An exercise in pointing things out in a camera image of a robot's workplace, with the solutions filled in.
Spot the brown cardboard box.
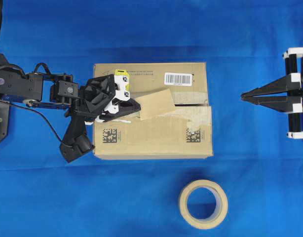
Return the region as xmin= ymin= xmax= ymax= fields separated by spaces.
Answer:
xmin=93 ymin=62 xmax=213 ymax=160

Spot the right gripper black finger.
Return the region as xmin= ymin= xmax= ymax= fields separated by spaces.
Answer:
xmin=241 ymin=96 xmax=293 ymax=113
xmin=241 ymin=74 xmax=291 ymax=98

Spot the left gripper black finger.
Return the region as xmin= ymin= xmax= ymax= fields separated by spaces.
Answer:
xmin=112 ymin=98 xmax=141 ymax=113
xmin=99 ymin=109 xmax=141 ymax=122

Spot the beige tape roll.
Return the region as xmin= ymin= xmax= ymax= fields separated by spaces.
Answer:
xmin=179 ymin=180 xmax=228 ymax=230

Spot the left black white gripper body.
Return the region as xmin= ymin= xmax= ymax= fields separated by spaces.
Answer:
xmin=78 ymin=74 xmax=131 ymax=123

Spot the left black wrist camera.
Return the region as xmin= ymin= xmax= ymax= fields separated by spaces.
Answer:
xmin=60 ymin=115 xmax=95 ymax=162

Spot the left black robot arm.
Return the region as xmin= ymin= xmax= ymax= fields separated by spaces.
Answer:
xmin=0 ymin=54 xmax=141 ymax=151

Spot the yellow sticker label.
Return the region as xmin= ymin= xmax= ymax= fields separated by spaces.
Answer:
xmin=114 ymin=69 xmax=129 ymax=76

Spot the white barcode label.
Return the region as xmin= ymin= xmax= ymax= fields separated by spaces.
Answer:
xmin=164 ymin=73 xmax=193 ymax=86

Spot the beige tape piece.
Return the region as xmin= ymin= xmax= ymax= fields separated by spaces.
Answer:
xmin=135 ymin=89 xmax=175 ymax=120

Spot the blue table cloth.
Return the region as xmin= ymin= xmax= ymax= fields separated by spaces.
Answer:
xmin=0 ymin=0 xmax=303 ymax=237

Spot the black camera cable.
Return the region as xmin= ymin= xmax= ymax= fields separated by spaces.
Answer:
xmin=0 ymin=63 xmax=73 ymax=149

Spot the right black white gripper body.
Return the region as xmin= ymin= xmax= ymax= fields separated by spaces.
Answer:
xmin=283 ymin=47 xmax=303 ymax=139

